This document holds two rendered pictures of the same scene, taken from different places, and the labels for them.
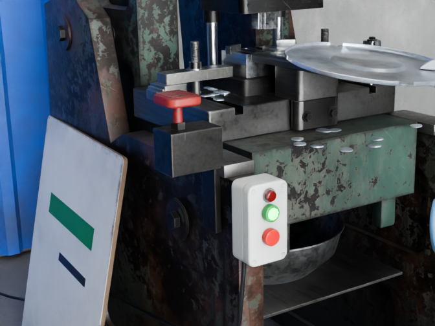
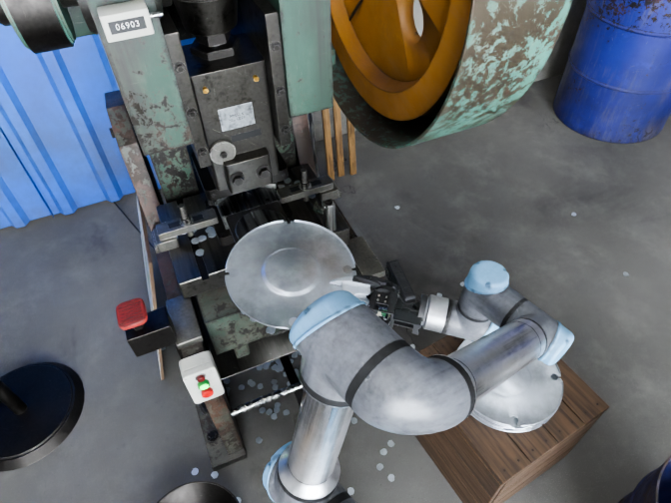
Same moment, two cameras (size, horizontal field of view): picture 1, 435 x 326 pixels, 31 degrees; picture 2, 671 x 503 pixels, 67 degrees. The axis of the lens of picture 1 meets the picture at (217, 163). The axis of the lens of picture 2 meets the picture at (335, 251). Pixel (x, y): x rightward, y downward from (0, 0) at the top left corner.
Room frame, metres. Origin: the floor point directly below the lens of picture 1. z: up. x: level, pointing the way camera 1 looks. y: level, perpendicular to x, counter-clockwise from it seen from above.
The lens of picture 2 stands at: (0.66, -0.48, 1.65)
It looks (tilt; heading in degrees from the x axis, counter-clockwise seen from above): 48 degrees down; 10
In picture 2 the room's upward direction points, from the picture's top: 2 degrees counter-clockwise
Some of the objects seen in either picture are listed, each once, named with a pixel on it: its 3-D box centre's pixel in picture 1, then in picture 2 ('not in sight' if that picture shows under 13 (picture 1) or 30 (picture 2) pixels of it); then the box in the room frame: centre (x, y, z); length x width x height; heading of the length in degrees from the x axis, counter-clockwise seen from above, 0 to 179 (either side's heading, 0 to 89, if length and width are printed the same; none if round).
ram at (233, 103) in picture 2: not in sight; (233, 117); (1.55, -0.12, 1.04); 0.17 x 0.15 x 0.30; 32
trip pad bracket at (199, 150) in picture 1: (189, 178); (158, 343); (1.22, 0.05, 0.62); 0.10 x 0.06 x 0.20; 122
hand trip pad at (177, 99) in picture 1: (177, 117); (136, 320); (1.22, 0.06, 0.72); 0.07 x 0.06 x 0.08; 32
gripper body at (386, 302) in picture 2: not in sight; (395, 307); (1.30, -0.50, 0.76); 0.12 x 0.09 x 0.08; 84
